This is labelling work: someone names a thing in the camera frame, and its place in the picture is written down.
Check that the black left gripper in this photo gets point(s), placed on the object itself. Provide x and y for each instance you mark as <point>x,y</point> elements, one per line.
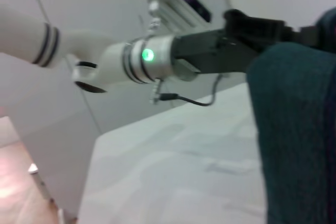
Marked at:
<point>223,51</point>

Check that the dark teal fabric lunch bag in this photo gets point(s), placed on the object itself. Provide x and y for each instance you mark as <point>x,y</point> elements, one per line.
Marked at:
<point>294,129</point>

